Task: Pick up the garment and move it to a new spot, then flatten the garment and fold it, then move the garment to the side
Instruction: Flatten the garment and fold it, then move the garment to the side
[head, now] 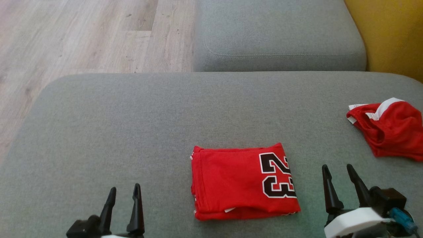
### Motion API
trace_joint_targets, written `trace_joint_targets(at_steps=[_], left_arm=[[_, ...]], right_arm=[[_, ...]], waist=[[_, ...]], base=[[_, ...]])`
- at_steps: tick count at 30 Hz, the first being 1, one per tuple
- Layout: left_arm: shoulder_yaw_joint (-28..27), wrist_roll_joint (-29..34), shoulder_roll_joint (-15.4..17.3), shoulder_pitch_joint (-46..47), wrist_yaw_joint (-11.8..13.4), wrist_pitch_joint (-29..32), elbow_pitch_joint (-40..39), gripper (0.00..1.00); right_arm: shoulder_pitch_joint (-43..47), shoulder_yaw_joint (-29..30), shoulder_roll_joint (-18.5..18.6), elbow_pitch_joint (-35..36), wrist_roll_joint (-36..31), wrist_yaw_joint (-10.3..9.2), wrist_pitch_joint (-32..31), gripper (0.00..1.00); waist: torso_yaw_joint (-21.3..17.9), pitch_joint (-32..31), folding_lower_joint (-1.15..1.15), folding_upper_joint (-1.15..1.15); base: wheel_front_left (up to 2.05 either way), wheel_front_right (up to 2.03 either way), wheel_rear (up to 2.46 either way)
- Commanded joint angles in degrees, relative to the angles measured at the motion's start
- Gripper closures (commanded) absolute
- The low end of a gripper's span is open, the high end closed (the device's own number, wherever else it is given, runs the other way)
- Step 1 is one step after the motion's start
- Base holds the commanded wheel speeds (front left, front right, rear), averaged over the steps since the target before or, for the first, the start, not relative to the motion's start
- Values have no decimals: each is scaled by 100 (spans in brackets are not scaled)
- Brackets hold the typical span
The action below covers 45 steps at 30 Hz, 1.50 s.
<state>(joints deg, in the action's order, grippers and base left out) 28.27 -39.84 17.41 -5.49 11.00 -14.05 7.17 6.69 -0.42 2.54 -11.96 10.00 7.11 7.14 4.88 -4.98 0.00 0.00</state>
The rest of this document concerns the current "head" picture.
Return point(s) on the large grey sofa seat cushion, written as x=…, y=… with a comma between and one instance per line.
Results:
x=99, y=132

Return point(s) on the red garment with white trim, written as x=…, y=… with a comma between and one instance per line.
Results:
x=396, y=132

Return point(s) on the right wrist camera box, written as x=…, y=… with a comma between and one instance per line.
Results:
x=390, y=200

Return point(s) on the red white jersey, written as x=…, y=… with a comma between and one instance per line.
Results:
x=231, y=181

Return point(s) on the small grey sofa cushion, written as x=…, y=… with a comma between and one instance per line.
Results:
x=281, y=26

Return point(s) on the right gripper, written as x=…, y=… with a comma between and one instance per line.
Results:
x=355, y=223

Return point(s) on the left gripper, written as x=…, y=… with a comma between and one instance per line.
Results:
x=120, y=236

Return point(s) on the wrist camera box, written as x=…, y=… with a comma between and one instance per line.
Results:
x=81, y=228
x=390, y=200

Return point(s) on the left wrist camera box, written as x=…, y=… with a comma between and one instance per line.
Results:
x=81, y=228

